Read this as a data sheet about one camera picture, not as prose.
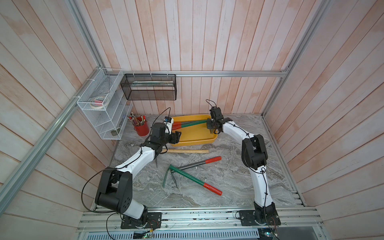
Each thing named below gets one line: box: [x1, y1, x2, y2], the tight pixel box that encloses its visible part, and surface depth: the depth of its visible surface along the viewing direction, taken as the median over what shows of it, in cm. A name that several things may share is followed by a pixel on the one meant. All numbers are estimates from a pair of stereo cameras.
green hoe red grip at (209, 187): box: [162, 164, 223, 196], surface depth 85 cm
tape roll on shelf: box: [89, 96, 109, 109], surface depth 75 cm
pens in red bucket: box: [127, 112, 146, 126], surface depth 97 cm
